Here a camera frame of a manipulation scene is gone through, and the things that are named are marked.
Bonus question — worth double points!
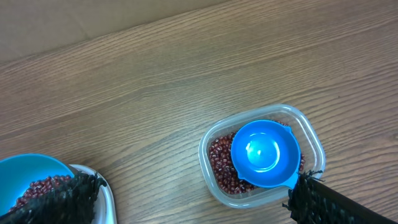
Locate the teal blue bowl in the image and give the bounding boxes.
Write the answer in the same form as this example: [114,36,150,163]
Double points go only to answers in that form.
[1,154,74,215]

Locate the blue plastic measuring scoop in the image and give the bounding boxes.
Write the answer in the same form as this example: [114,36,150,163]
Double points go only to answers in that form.
[231,120,301,189]

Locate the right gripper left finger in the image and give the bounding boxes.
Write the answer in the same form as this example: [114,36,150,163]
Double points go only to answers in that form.
[1,172,107,224]

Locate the red beans in bowl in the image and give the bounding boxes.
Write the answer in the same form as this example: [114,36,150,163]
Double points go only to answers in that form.
[8,175,72,212]

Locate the white digital kitchen scale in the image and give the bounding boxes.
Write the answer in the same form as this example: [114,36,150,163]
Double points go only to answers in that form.
[68,164,118,224]

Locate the clear plastic food container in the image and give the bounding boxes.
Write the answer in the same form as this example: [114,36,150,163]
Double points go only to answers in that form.
[198,104,326,208]

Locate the red adzuki beans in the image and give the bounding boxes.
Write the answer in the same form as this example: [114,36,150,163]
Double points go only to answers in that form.
[209,131,304,194]

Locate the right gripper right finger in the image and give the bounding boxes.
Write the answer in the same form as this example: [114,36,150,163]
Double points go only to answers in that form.
[282,170,397,224]

